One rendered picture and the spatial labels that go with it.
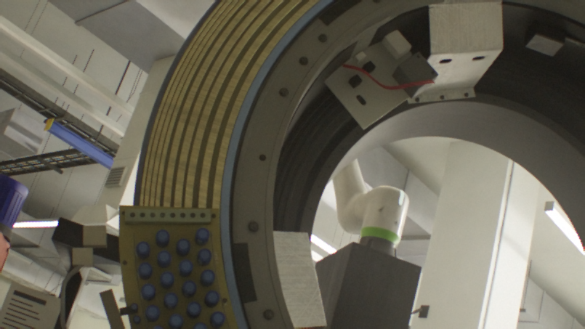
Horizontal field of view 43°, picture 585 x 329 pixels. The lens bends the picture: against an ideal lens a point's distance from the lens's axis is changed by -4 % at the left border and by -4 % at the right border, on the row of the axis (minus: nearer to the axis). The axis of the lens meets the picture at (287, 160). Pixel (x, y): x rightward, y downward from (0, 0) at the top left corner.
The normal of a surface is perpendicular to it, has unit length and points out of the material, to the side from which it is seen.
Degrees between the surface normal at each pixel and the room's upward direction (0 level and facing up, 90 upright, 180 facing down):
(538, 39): 178
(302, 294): 76
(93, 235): 90
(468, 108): 164
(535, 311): 90
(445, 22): 120
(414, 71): 90
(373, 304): 90
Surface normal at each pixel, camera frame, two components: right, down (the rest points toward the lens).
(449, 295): -0.63, -0.47
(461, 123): -0.06, 0.93
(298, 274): 0.67, -0.36
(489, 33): 0.24, 0.21
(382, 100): 0.16, -0.36
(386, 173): 0.73, -0.08
